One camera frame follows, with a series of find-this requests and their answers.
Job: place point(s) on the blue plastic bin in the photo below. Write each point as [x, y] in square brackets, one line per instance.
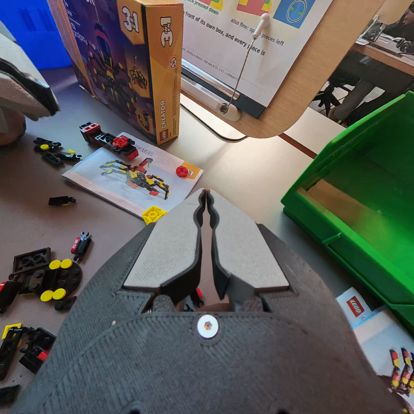
[29, 32]

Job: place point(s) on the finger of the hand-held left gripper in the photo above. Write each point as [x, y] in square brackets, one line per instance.
[22, 61]
[19, 97]

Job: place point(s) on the closed instruction booklet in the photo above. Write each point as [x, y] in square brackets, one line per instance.
[378, 330]

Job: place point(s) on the pile of lego pieces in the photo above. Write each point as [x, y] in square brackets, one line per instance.
[61, 278]

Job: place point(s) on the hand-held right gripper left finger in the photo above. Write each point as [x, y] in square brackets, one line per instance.
[165, 255]

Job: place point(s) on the background workbench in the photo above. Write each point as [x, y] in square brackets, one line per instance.
[381, 58]

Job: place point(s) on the purple lego set box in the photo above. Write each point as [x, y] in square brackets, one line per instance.
[110, 65]

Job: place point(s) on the green plastic bin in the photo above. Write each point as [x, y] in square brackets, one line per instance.
[362, 213]

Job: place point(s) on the open spider instruction booklet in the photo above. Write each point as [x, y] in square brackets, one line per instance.
[103, 187]

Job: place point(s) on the red yellow black lego model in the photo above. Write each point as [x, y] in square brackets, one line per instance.
[110, 141]

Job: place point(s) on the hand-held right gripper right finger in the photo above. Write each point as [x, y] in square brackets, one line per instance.
[249, 255]

